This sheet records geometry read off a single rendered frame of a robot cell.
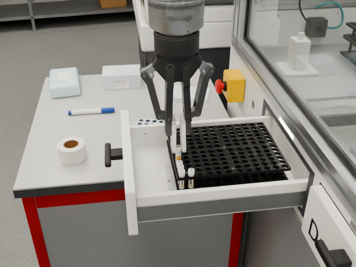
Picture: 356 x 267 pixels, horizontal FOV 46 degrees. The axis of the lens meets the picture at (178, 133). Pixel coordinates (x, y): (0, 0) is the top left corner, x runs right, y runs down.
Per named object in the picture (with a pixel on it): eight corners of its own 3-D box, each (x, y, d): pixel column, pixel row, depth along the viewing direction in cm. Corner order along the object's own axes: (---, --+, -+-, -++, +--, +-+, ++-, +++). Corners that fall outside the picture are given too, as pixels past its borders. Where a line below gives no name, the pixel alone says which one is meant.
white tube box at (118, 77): (103, 90, 140) (101, 76, 138) (104, 79, 148) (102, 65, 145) (141, 88, 142) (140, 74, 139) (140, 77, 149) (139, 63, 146)
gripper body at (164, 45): (152, 37, 65) (154, 91, 70) (206, 34, 66) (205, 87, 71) (148, 22, 71) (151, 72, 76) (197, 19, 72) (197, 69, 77)
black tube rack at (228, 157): (177, 204, 82) (177, 178, 79) (166, 152, 97) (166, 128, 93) (286, 193, 85) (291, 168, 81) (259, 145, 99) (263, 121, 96)
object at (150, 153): (137, 224, 78) (135, 198, 75) (131, 147, 99) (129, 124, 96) (341, 203, 83) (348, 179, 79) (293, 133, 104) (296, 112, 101)
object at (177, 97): (167, 101, 134) (167, 96, 133) (172, 89, 141) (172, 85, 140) (206, 104, 132) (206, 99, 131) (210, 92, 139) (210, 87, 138)
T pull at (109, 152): (105, 169, 81) (104, 163, 81) (105, 147, 88) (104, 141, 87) (123, 167, 82) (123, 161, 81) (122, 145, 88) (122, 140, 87)
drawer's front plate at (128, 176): (128, 237, 77) (124, 191, 71) (123, 148, 101) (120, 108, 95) (138, 236, 77) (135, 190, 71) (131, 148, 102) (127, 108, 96)
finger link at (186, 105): (177, 57, 73) (185, 56, 73) (182, 112, 79) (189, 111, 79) (180, 66, 70) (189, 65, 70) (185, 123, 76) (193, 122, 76)
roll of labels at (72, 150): (57, 166, 105) (54, 152, 103) (60, 150, 111) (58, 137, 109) (86, 163, 106) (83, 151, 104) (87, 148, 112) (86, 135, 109)
